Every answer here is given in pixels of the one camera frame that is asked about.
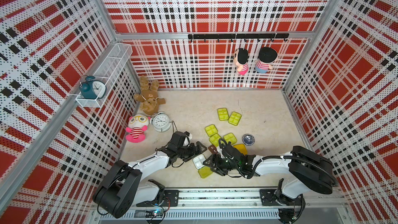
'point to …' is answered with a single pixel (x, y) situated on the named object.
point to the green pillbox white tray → (234, 118)
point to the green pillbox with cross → (211, 129)
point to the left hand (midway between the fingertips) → (203, 151)
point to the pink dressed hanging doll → (241, 58)
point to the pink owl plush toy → (138, 125)
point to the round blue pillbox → (248, 139)
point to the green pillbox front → (203, 170)
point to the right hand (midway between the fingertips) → (208, 167)
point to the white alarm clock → (160, 121)
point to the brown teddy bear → (148, 98)
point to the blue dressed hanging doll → (267, 55)
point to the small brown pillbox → (212, 149)
